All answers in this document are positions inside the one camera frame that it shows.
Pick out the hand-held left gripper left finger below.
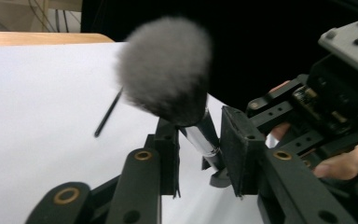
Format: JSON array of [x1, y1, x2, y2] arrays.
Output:
[[105, 118, 182, 224]]

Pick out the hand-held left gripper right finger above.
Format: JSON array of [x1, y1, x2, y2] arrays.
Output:
[[219, 105, 358, 224]]

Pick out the thin black makeup brush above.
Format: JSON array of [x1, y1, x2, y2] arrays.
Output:
[[93, 88, 124, 139]]

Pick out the fluffy grey makeup brush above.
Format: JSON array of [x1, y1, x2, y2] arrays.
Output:
[[116, 16, 232, 189]]

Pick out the black curtain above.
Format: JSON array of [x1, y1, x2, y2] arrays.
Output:
[[80, 0, 358, 113]]

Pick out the white board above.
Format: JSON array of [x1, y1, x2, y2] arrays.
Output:
[[0, 41, 281, 224]]

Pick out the hanging black desk cables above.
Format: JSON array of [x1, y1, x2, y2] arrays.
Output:
[[27, 0, 82, 34]]

